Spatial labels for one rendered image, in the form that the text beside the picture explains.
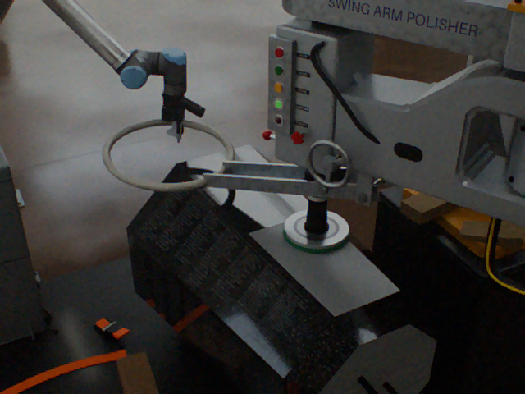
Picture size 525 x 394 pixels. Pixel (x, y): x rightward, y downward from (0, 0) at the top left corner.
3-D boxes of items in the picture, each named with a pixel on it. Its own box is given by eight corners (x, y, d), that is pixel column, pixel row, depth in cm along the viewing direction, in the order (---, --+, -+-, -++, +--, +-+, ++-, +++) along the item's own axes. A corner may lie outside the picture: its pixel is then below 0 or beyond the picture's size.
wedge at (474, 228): (522, 235, 229) (526, 222, 227) (520, 251, 222) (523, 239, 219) (463, 222, 236) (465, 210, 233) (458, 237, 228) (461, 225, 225)
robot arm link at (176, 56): (162, 44, 257) (189, 46, 257) (163, 75, 265) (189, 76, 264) (157, 54, 250) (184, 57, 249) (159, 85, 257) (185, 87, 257)
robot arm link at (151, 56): (124, 54, 249) (157, 57, 249) (130, 45, 259) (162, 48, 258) (125, 79, 253) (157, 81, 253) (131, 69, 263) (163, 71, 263)
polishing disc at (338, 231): (342, 254, 214) (343, 250, 213) (276, 243, 219) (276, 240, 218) (353, 217, 231) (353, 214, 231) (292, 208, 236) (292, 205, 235)
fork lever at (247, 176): (403, 180, 207) (400, 165, 205) (372, 208, 194) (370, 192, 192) (232, 169, 250) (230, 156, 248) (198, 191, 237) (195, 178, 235)
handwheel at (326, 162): (365, 182, 195) (369, 135, 187) (347, 198, 189) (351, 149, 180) (320, 167, 203) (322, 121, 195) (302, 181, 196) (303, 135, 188)
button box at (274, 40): (294, 132, 199) (298, 38, 183) (289, 135, 197) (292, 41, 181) (272, 125, 203) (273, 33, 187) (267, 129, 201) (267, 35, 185)
